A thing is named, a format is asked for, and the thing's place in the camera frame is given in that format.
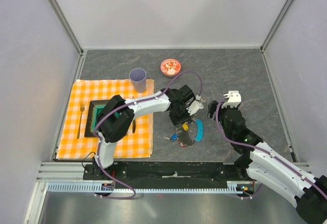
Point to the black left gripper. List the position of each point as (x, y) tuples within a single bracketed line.
[(178, 121)]

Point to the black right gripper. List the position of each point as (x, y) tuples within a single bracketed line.
[(212, 108)]

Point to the yellow key tag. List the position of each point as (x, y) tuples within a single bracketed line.
[(185, 126)]

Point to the blue key tag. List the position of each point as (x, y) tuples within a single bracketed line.
[(174, 137)]

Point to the blue carabiner keyring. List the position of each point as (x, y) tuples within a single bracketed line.
[(199, 135)]

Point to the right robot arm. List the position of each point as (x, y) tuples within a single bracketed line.
[(303, 190)]

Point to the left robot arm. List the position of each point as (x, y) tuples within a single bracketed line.
[(157, 102)]

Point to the red white patterned bowl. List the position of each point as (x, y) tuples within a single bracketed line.
[(170, 67)]

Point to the gold knife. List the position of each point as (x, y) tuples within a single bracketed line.
[(133, 126)]

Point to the orange checkered cloth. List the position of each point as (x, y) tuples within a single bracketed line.
[(134, 145)]

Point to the purple plastic cup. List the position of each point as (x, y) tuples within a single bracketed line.
[(138, 78)]

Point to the teal square plate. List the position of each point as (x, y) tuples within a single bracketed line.
[(95, 116)]

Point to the gold fork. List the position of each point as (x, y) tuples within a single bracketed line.
[(82, 109)]

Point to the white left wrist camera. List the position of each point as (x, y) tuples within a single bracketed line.
[(196, 105)]

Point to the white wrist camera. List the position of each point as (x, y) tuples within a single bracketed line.
[(196, 105), (232, 99)]

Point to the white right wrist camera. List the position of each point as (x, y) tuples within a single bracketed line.
[(232, 99)]

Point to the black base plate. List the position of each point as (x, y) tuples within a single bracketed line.
[(177, 174)]

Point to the white toothed cable rail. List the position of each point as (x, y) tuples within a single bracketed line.
[(101, 188)]

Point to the aluminium frame rail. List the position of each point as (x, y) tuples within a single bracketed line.
[(60, 172)]

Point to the aluminium corner post right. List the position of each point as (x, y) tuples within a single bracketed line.
[(277, 23)]

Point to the aluminium corner post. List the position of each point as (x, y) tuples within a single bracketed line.
[(277, 23), (62, 19)]

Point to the aluminium corner post left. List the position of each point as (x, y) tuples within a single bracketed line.
[(62, 19)]

